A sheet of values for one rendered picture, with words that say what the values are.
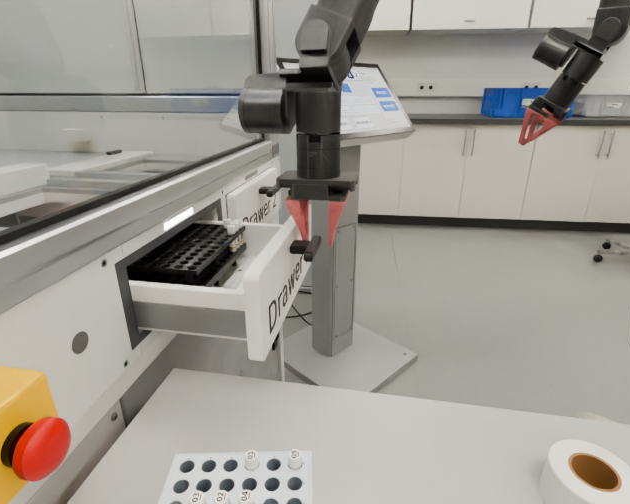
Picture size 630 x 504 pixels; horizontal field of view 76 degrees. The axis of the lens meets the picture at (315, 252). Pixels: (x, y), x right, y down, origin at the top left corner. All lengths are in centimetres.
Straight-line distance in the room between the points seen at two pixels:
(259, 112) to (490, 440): 46
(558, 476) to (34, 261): 48
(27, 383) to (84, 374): 12
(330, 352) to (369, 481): 135
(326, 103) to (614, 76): 416
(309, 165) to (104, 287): 27
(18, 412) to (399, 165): 325
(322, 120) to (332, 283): 115
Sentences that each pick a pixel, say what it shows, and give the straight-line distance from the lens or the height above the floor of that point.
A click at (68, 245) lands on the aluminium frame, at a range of 43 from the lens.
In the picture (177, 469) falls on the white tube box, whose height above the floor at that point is 80.
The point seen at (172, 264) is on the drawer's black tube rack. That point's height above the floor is 90.
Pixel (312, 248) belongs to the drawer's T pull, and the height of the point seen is 91.
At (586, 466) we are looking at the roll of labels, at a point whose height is 79.
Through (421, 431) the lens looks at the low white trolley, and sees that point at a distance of 49.
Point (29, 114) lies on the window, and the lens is 43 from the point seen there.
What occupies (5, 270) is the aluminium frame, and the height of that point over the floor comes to 98.
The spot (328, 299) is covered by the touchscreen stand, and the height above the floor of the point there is 32.
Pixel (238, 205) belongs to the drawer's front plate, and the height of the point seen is 91.
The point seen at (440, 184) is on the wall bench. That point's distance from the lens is 351.
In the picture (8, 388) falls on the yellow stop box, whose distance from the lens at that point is 37.
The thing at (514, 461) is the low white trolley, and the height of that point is 76.
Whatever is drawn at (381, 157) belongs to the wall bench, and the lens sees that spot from 342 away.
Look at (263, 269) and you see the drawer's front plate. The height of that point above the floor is 93.
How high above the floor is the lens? 111
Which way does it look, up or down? 22 degrees down
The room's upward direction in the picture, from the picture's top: straight up
